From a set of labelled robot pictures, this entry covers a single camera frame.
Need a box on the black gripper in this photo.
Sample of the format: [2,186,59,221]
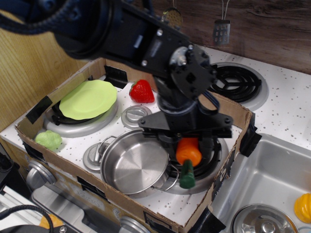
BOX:
[138,99,233,162]

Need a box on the orange toy carrot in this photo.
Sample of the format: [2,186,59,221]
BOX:
[175,138,202,189]

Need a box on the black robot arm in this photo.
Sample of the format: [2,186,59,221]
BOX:
[0,0,233,162]

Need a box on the light green plate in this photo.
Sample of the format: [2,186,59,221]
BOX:
[59,80,117,120]

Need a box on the front right black burner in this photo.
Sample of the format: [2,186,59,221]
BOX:
[168,138,229,195]

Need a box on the black burner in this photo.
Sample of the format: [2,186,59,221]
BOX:
[43,101,119,138]
[168,138,229,195]
[209,62,269,111]

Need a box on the stainless steel pot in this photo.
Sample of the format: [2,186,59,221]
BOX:
[100,129,179,198]

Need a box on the cardboard fence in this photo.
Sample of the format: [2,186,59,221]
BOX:
[16,58,256,233]

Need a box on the silver centre stove knob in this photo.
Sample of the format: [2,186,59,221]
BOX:
[121,105,152,129]

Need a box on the silver stove knob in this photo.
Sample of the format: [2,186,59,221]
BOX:
[121,105,152,129]
[83,142,109,173]

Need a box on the red toy strawberry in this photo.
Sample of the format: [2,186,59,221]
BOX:
[129,80,155,103]

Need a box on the back right black burner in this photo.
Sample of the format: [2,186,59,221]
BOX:
[209,62,269,111]

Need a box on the silver sink basin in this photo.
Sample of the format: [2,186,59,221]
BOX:
[212,134,311,233]

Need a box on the silver front stove knob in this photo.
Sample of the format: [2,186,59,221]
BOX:
[83,142,109,173]

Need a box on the silver oven dial right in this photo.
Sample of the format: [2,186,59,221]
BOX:
[119,216,145,233]

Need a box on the silver oven dial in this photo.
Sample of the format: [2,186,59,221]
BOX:
[119,216,145,233]
[26,160,56,190]

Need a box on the silver pot lid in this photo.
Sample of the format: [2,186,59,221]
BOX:
[231,204,299,233]

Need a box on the hanging metal spatula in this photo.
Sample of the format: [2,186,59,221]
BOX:
[212,0,231,46]

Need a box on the hanging slotted metal spoon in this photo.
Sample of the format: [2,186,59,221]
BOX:
[161,0,183,31]

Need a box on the yellow toy in sink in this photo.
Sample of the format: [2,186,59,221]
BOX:
[294,193,311,224]

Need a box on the front left black burner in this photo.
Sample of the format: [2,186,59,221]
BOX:
[43,101,119,138]

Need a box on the green toy lettuce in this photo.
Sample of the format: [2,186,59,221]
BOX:
[35,130,62,150]

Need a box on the silver oven dial left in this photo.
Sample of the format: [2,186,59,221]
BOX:
[26,160,56,190]

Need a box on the orange toy bottom left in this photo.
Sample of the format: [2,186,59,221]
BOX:
[39,214,63,229]

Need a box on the black cable bottom left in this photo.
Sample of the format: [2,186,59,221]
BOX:
[0,204,54,233]

